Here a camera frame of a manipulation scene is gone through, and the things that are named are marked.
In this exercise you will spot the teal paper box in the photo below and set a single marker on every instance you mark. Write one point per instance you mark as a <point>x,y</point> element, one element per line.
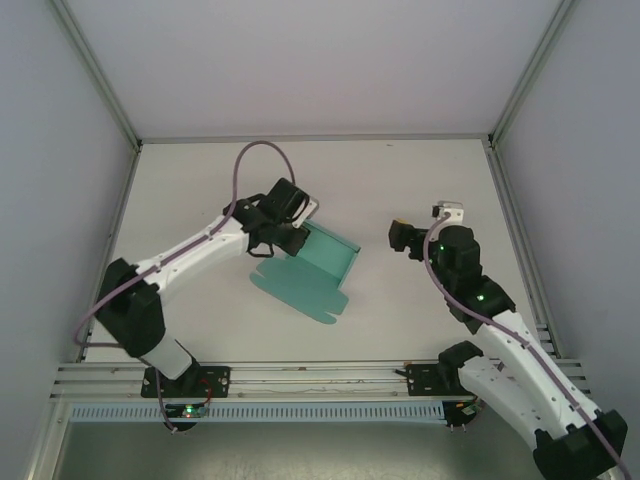
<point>310,285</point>

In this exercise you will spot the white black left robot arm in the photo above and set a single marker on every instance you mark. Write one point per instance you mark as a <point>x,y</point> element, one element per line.
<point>200,250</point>

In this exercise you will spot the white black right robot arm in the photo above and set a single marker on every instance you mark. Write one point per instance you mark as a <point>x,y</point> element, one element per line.
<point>510,390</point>

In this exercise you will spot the right circuit board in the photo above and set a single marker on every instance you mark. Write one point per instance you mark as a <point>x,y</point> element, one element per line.
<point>465,411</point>

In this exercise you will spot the left circuit board green light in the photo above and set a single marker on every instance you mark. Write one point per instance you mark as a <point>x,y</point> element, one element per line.
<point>189,412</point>

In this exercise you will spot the aluminium table side rail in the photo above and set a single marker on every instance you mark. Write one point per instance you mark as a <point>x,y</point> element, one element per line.
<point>117,225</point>
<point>520,235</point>

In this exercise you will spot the aluminium frame crossbar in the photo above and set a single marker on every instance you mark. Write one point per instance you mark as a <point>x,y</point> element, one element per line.
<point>310,138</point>

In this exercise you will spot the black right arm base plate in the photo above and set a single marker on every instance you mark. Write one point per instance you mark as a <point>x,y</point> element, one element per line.
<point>417,380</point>

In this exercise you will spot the aluminium mounting rail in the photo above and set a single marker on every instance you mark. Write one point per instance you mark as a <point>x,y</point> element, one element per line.
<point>310,380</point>

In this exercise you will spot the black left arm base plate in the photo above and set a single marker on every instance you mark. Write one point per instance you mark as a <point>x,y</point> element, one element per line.
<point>220,381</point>

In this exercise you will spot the aluminium frame post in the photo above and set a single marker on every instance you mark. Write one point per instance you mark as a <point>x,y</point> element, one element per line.
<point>535,70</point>
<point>95,72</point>

